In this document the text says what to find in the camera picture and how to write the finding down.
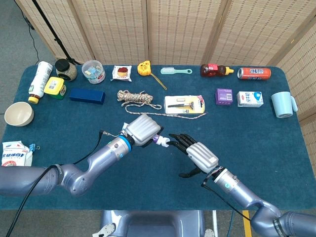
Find green box yellow lid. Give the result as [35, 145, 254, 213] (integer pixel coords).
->
[43, 77, 67, 100]

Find coiled braided rope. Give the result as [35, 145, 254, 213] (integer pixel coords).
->
[117, 89, 208, 120]

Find black tripod stand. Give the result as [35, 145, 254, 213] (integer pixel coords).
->
[31, 0, 82, 66]

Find mint green brush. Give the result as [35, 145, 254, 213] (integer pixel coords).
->
[160, 66, 193, 75]

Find purple white toothpaste tube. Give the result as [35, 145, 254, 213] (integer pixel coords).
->
[122, 122, 171, 148]

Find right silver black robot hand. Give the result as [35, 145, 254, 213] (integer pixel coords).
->
[167, 133, 220, 178]

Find orange soda can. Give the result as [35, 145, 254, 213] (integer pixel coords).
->
[237, 67, 272, 80]

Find blue floor cable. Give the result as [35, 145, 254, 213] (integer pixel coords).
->
[228, 210, 235, 237]

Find white snack packet red cake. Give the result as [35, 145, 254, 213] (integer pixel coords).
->
[110, 65, 132, 82]

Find honey bear bottle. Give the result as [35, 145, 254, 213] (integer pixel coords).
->
[200, 63, 235, 78]

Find black floor cable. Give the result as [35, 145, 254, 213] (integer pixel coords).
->
[13, 0, 40, 62]

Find white bottle yellow cap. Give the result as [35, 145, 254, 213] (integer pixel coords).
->
[28, 61, 53, 104]

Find razor in blister pack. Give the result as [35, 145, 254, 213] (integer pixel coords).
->
[164, 95, 206, 115]

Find white printed food bag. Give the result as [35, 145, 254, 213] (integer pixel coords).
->
[1, 140, 34, 167]

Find small purple box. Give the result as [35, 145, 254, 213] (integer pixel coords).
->
[215, 88, 234, 106]

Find dark blue rectangular box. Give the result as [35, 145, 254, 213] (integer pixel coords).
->
[69, 88, 106, 105]

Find light blue mug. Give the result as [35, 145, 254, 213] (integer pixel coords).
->
[271, 91, 299, 119]

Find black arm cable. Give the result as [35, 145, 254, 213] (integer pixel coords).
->
[4, 130, 124, 237]
[201, 179, 252, 222]

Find white blue milk carton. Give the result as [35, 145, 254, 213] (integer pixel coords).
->
[236, 91, 264, 108]

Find bamboo folding screen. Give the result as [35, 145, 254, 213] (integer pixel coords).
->
[14, 0, 316, 173]

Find blue table cloth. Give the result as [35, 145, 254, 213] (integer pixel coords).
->
[0, 64, 316, 211]

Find grey robot torso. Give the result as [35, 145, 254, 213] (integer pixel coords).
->
[92, 209, 215, 237]

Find glass jar black lid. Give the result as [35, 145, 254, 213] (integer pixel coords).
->
[54, 58, 78, 82]

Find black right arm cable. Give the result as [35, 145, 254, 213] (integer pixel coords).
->
[201, 179, 252, 222]

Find yellow tape measure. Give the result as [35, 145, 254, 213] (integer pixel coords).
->
[137, 60, 168, 91]

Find beige bowl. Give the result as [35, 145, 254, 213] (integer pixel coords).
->
[4, 101, 35, 127]

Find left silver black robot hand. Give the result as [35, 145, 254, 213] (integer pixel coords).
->
[125, 113, 164, 149]

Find clear plastic tub of clips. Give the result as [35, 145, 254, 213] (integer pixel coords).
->
[81, 60, 106, 84]

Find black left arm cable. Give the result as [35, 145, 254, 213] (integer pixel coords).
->
[4, 130, 124, 237]

